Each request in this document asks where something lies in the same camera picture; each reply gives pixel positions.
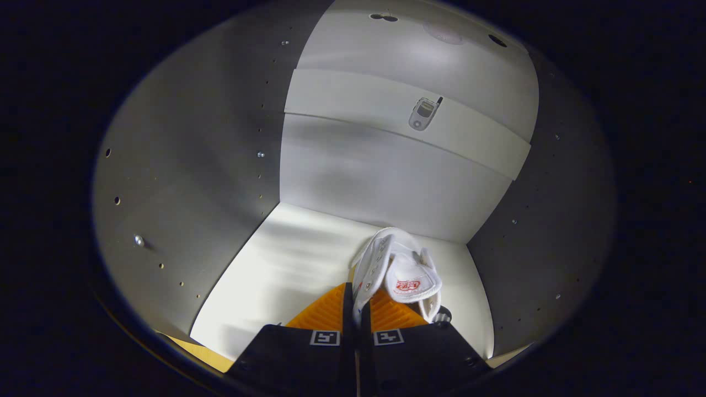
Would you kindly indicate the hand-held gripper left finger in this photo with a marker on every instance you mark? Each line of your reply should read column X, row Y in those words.
column 298, row 361

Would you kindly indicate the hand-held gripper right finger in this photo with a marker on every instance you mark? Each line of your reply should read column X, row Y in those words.
column 424, row 358

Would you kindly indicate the white shoe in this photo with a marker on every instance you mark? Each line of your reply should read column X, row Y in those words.
column 408, row 275

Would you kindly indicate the grey cabinet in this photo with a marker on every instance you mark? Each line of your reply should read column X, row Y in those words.
column 182, row 165

